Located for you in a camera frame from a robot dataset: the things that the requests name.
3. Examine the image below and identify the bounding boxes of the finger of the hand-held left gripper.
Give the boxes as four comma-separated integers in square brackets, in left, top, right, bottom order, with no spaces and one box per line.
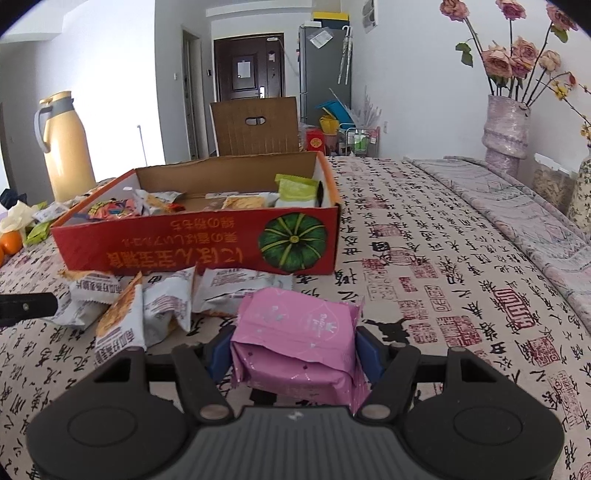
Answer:
[0,292,59,328]

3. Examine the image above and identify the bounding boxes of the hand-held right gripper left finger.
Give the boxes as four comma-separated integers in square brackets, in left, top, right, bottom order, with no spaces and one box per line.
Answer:
[95,329,234,423]

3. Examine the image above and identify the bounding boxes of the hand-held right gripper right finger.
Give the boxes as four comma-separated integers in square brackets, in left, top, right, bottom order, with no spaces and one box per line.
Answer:
[355,327,488,421]

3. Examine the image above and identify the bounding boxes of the pile of grey cookie packets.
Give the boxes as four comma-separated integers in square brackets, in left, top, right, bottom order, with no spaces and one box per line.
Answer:
[58,268,296,367]

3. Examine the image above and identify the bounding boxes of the pink packet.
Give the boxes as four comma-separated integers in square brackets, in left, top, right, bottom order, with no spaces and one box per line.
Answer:
[230,287,365,414]

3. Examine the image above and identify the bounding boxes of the red cardboard box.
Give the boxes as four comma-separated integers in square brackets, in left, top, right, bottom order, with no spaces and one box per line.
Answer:
[50,151,342,276]

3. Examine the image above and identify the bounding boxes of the red orange snack bag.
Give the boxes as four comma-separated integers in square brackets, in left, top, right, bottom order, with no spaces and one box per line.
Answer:
[88,196,139,220]

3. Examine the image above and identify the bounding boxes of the tan cookie packet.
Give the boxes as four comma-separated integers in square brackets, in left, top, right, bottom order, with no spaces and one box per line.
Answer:
[222,195,269,212]

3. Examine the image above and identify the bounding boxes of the white cookie packet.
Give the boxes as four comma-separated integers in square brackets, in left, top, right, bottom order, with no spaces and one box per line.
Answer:
[136,190,185,215]

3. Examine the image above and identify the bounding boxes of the lime green packet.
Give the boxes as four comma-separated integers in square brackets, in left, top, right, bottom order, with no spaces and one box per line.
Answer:
[274,174,324,208]

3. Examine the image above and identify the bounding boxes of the orange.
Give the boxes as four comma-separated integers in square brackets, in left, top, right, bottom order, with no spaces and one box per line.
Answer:
[0,230,24,256]

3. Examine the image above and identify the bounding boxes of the small green snack packet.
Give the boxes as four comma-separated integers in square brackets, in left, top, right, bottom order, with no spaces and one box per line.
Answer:
[25,220,54,246]

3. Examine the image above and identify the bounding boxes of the white sachet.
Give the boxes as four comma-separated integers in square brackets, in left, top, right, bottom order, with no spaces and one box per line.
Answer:
[34,200,70,222]

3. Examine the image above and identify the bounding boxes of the dark cloth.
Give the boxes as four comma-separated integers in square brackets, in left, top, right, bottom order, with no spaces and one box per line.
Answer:
[0,188,29,208]

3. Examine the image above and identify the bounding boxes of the yellow thermos jug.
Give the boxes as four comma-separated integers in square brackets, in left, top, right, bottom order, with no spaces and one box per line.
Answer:
[33,91,97,204]

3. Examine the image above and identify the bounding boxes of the grey quilted cloth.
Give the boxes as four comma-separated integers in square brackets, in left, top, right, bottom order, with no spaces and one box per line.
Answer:
[406,157,591,324]

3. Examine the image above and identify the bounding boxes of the brown cardboard panel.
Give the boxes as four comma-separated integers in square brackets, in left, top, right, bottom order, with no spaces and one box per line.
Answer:
[210,97,302,160]

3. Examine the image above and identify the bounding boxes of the pale dried grass bunch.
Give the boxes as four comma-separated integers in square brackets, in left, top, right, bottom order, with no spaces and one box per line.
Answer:
[353,88,384,127]

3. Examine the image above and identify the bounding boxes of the blue plastic basin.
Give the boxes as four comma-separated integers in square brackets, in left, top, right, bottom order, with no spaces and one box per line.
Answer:
[315,102,354,125]

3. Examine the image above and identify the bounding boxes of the pink ribbed vase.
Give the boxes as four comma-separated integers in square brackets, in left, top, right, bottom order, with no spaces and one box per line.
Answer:
[482,95,532,178]

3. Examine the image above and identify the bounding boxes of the grey side door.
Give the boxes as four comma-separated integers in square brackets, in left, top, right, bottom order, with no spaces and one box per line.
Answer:
[182,30,204,162]

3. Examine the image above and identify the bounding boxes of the small patterned vase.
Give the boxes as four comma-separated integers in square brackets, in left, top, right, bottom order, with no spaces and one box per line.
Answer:
[567,147,591,227]

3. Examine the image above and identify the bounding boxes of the grey refrigerator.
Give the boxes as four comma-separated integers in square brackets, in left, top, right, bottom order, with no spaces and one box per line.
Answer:
[298,22,352,124]

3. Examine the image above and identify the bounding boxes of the dark brown door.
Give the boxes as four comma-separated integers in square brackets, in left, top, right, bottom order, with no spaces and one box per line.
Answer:
[213,33,284,103]

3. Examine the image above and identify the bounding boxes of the white hanging umbrella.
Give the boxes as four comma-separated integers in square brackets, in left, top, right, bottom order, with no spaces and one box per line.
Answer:
[338,25,354,85]

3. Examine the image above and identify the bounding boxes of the dried pink roses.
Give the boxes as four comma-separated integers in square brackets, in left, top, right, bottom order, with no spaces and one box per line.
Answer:
[438,0,580,109]

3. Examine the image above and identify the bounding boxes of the yellow flower branches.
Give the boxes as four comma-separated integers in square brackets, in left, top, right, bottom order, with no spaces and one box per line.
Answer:
[549,69,591,139]

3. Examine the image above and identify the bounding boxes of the wire rack with bottles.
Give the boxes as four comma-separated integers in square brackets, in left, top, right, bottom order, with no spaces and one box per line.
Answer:
[339,127,380,157]

